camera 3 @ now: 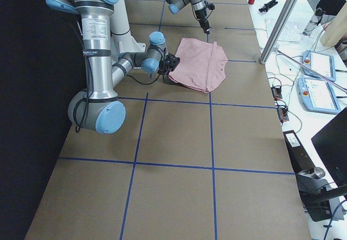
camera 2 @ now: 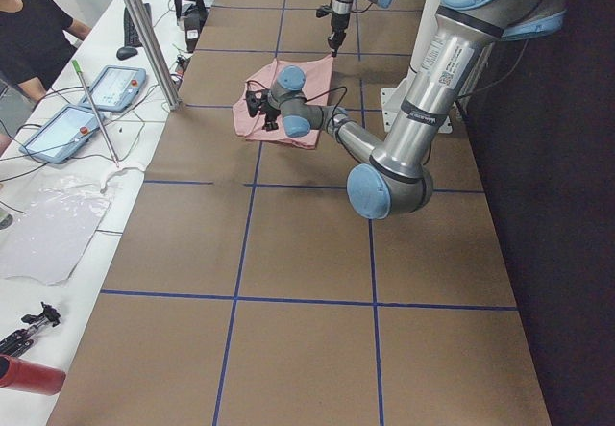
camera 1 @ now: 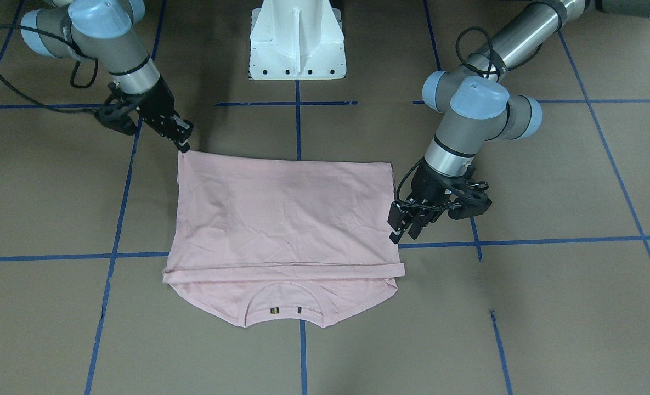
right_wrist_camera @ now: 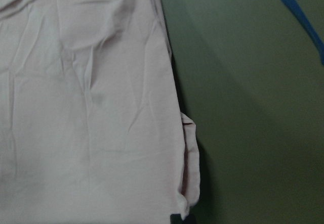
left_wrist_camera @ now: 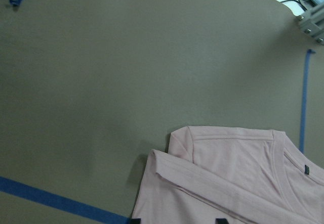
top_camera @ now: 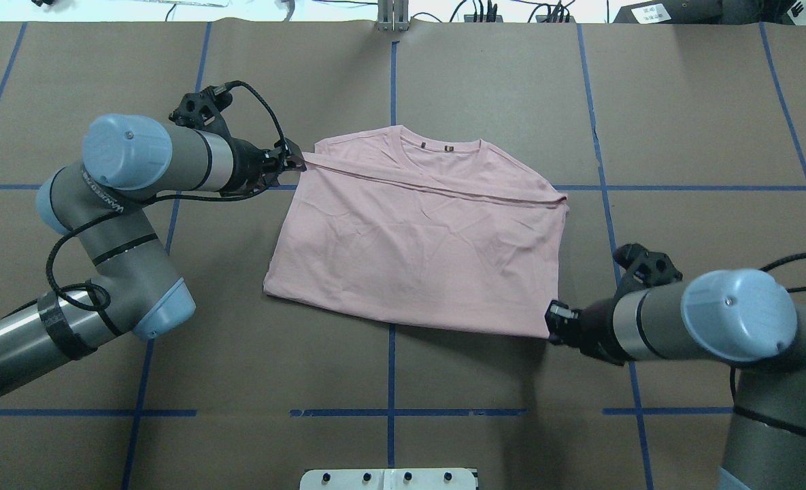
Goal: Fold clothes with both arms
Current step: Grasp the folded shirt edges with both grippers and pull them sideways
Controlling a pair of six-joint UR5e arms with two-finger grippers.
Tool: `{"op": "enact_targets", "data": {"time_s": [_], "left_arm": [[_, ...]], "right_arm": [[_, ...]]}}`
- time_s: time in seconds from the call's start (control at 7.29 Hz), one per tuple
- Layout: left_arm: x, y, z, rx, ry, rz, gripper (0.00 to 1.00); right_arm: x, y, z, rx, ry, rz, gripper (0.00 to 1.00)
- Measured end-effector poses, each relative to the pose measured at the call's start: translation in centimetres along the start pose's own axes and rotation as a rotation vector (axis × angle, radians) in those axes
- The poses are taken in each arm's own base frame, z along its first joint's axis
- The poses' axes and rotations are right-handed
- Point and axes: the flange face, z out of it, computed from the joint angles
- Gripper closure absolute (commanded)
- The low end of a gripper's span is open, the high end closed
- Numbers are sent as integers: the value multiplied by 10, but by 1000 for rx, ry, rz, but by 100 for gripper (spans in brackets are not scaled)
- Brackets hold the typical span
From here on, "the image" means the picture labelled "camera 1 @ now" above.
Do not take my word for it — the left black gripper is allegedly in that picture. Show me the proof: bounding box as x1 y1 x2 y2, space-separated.
387 158 455 245

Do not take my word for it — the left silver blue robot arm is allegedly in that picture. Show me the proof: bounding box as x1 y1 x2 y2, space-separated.
388 1 650 244

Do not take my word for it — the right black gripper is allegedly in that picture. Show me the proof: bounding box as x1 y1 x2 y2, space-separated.
132 77 194 153

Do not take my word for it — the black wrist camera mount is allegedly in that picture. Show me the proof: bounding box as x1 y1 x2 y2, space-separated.
447 165 492 220
93 82 137 137

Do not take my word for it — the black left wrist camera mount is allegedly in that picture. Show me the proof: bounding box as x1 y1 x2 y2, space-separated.
447 165 492 220

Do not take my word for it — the pink snoopy t-shirt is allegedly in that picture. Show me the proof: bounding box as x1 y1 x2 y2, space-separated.
163 151 405 328

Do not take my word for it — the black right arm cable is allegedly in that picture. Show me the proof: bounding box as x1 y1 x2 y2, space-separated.
0 23 111 115

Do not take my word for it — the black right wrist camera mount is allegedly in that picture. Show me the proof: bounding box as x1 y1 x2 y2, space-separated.
93 82 137 137

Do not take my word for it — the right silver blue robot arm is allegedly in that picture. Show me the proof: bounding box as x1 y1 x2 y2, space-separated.
21 1 194 153

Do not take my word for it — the white pedestal column base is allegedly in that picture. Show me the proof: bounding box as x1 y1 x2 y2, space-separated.
248 1 347 81

